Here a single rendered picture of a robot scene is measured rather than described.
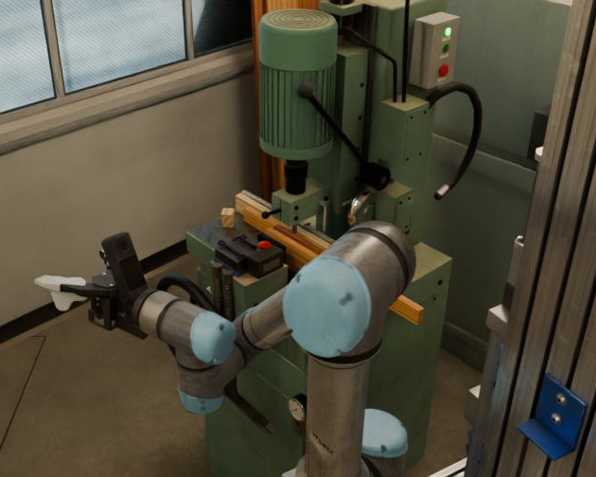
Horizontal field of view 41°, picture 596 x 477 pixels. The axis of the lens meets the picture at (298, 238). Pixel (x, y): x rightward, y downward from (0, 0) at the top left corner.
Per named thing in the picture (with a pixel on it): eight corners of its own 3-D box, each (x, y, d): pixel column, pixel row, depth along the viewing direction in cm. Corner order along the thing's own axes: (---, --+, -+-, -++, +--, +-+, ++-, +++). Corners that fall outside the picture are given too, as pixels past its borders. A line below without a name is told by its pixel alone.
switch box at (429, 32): (408, 83, 194) (413, 18, 185) (433, 74, 199) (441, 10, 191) (428, 90, 190) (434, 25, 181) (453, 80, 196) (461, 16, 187)
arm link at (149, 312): (156, 309, 125) (189, 290, 131) (134, 299, 127) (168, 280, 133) (155, 348, 128) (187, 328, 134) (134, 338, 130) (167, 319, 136)
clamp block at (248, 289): (208, 291, 195) (206, 260, 190) (250, 271, 203) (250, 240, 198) (247, 318, 186) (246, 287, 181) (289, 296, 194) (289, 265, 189)
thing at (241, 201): (236, 210, 223) (235, 195, 221) (240, 207, 224) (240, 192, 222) (395, 306, 186) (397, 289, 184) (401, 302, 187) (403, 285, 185)
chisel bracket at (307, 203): (271, 221, 202) (271, 192, 197) (310, 203, 210) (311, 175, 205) (290, 233, 197) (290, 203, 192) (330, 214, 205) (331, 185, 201)
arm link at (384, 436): (414, 471, 141) (422, 416, 134) (378, 522, 132) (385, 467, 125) (357, 443, 147) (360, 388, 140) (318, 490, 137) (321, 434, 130)
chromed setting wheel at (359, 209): (343, 237, 201) (345, 194, 194) (376, 220, 208) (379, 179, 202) (352, 241, 199) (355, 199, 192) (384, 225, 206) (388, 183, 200)
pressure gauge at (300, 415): (287, 417, 195) (287, 393, 190) (298, 410, 197) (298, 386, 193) (304, 432, 191) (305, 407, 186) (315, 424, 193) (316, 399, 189)
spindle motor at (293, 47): (245, 144, 191) (242, 17, 175) (298, 125, 202) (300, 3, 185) (293, 169, 181) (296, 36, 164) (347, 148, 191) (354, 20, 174)
